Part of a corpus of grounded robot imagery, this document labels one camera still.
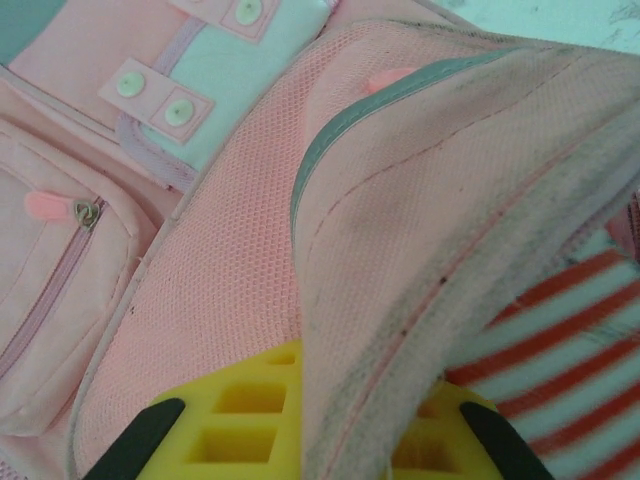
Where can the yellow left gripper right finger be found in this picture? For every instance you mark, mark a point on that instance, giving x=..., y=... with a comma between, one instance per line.
x=450, y=450

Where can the pink school backpack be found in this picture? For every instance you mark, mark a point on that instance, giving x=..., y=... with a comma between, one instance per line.
x=200, y=250

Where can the small printed can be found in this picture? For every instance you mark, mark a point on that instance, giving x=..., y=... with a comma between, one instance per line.
x=565, y=350

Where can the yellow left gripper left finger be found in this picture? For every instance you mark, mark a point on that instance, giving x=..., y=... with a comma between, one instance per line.
x=240, y=430

